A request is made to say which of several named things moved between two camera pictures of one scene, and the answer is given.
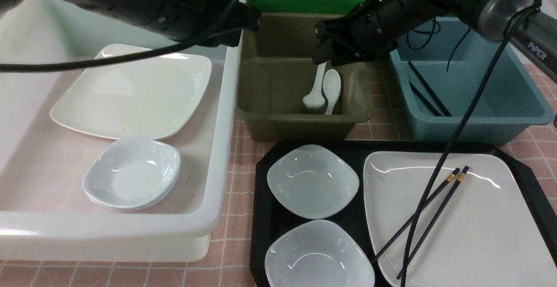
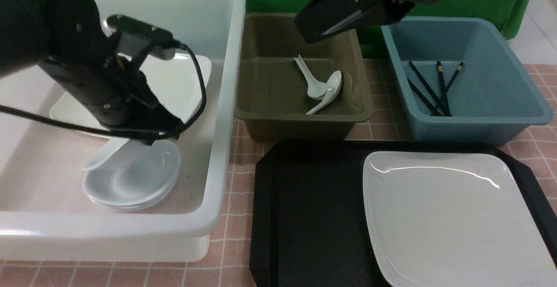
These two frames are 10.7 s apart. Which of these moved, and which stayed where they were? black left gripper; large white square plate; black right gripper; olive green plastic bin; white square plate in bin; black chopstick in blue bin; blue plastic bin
Moved: black left gripper; black right gripper
Stayed: blue plastic bin; large white square plate; black chopstick in blue bin; olive green plastic bin; white square plate in bin
